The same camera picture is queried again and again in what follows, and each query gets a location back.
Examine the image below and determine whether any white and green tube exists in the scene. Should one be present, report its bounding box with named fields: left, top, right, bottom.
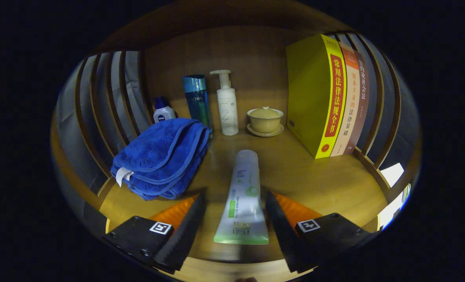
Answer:
left=214, top=150, right=270, bottom=245

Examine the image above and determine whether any yellow book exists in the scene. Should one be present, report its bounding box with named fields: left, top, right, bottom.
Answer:
left=286, top=34, right=347, bottom=159

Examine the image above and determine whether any white side cabinet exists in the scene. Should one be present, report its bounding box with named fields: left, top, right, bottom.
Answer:
left=379, top=163, right=411, bottom=230

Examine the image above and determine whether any orange and cream book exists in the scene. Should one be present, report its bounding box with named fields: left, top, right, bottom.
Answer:
left=329, top=41, right=361, bottom=157

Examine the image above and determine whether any beige lidded teacup with saucer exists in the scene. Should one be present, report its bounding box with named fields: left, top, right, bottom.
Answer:
left=247, top=107, right=284, bottom=137

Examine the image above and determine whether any wooden countertop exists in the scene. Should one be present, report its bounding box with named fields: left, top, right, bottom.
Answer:
left=99, top=127, right=389, bottom=263

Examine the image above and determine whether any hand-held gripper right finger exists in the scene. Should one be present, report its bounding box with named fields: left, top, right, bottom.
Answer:
left=266, top=191, right=372, bottom=274

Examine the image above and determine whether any folded blue towel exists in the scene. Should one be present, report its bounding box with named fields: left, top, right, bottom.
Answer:
left=110, top=117, right=210, bottom=201

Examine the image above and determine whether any small white blue-capped bottle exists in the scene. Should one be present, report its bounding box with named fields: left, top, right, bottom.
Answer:
left=153, top=97, right=176, bottom=123

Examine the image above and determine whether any brown book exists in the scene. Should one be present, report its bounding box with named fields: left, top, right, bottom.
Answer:
left=344, top=49, right=370, bottom=155

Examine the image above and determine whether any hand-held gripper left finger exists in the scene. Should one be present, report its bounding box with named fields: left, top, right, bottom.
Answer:
left=103, top=192, right=207, bottom=275

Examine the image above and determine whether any white pump bottle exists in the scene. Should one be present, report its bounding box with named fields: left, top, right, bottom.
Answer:
left=210, top=70, right=239, bottom=136

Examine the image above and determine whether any teal blue bottle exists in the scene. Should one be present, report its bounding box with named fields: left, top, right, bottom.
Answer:
left=183, top=74, right=213, bottom=137

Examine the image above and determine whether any wooden cabinet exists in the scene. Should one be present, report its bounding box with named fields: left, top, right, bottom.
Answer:
left=50, top=2, right=421, bottom=282

